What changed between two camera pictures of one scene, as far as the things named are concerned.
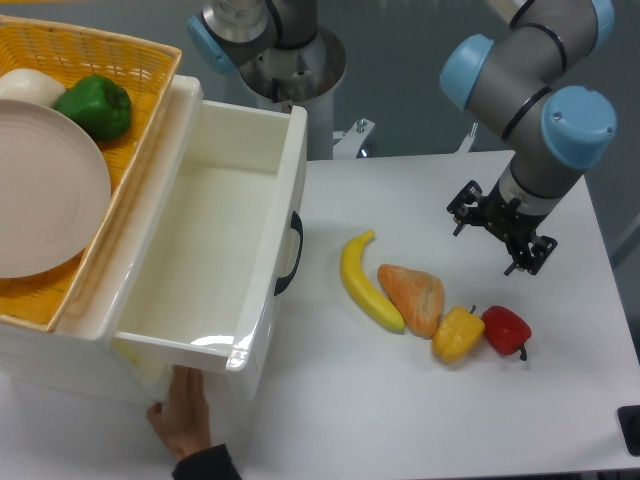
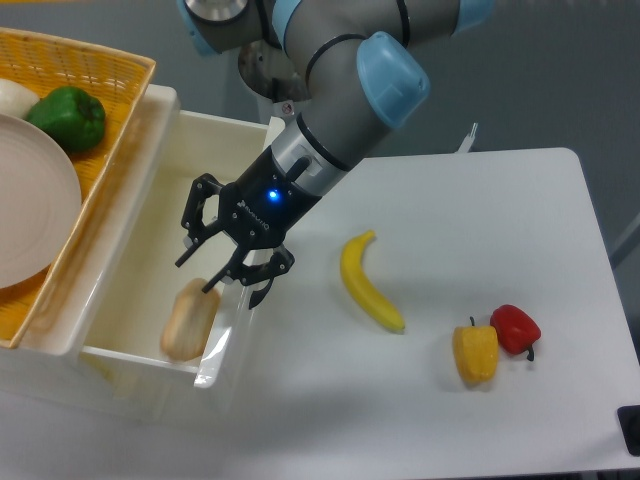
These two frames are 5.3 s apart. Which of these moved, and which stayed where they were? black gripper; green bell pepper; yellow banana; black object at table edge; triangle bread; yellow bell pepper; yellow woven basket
Moved: yellow woven basket; yellow bell pepper; triangle bread; black gripper; green bell pepper
Stayed: black object at table edge; yellow banana
